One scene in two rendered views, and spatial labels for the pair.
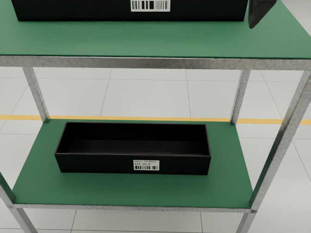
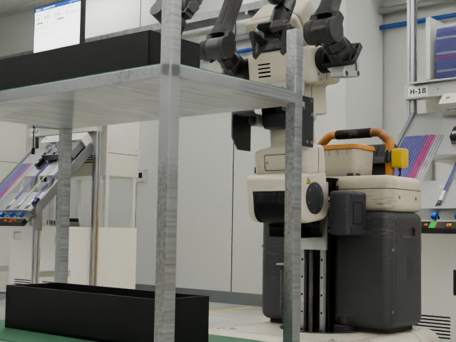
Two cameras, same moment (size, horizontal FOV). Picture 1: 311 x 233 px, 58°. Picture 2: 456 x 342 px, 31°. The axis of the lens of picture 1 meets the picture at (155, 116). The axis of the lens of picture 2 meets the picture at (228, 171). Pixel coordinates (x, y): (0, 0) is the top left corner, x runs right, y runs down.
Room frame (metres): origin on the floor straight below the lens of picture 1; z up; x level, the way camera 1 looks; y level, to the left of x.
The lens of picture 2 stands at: (2.13, 1.63, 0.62)
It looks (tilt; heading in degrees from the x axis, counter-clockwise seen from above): 4 degrees up; 220
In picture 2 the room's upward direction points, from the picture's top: 1 degrees clockwise
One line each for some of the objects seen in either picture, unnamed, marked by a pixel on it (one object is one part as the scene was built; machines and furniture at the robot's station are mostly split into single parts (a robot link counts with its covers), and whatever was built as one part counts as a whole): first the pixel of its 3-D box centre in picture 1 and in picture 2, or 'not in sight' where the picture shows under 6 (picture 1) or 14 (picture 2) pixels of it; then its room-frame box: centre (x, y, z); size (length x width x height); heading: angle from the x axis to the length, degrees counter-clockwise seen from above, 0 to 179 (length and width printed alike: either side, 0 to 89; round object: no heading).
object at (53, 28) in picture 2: not in sight; (64, 29); (-1.75, -3.20, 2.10); 0.58 x 0.14 x 0.41; 89
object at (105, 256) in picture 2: not in sight; (74, 183); (-1.89, -3.20, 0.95); 1.36 x 0.82 x 1.90; 179
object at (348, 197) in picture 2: not in sight; (309, 212); (-0.13, 0.12, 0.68); 0.28 x 0.27 x 0.25; 90
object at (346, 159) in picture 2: not in sight; (338, 162); (-0.41, 0.06, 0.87); 0.23 x 0.15 x 0.11; 90
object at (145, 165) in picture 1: (134, 147); (101, 312); (0.74, 0.08, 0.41); 0.57 x 0.17 x 0.11; 89
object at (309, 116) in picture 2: not in sight; (273, 115); (-0.01, 0.06, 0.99); 0.28 x 0.16 x 0.22; 90
